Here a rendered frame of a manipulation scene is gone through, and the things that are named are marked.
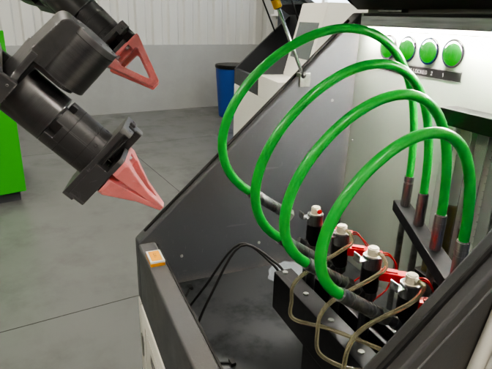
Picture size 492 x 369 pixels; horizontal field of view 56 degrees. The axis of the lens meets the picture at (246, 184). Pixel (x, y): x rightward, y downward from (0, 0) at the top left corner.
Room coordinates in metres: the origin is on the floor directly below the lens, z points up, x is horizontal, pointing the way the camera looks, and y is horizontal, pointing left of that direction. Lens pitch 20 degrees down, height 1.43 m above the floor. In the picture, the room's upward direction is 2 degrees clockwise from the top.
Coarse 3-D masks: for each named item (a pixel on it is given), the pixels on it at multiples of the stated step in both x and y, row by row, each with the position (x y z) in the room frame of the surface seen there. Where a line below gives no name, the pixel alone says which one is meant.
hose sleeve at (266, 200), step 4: (260, 192) 0.70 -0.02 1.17; (248, 196) 0.69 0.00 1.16; (260, 196) 0.69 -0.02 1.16; (264, 196) 0.70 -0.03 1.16; (268, 196) 0.71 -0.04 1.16; (260, 200) 0.69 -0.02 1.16; (264, 200) 0.70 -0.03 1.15; (268, 200) 0.70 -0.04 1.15; (272, 200) 0.71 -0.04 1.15; (264, 204) 0.70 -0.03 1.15; (268, 204) 0.70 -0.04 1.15; (272, 204) 0.70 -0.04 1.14; (276, 204) 0.71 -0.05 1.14; (280, 204) 0.72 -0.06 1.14; (268, 208) 0.70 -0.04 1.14; (272, 208) 0.70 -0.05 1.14; (276, 208) 0.71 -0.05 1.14; (276, 212) 0.71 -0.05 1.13
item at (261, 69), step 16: (320, 32) 0.73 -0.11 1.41; (336, 32) 0.75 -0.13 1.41; (352, 32) 0.76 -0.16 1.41; (368, 32) 0.77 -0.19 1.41; (288, 48) 0.71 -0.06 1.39; (272, 64) 0.70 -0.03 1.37; (256, 80) 0.69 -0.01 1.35; (240, 96) 0.68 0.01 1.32; (416, 112) 0.81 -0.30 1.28; (224, 128) 0.67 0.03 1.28; (416, 128) 0.82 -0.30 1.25; (224, 144) 0.67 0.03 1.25; (416, 144) 0.82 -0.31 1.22; (224, 160) 0.67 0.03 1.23
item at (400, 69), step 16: (352, 64) 0.67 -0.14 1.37; (368, 64) 0.67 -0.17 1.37; (384, 64) 0.68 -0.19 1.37; (400, 64) 0.70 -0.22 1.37; (336, 80) 0.65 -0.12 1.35; (416, 80) 0.71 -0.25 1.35; (304, 96) 0.64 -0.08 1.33; (288, 112) 0.63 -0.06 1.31; (272, 144) 0.61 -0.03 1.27; (432, 144) 0.73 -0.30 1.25; (256, 176) 0.61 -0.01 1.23; (256, 192) 0.60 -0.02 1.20; (256, 208) 0.61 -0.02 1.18; (416, 208) 0.74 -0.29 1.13; (416, 224) 0.73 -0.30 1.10
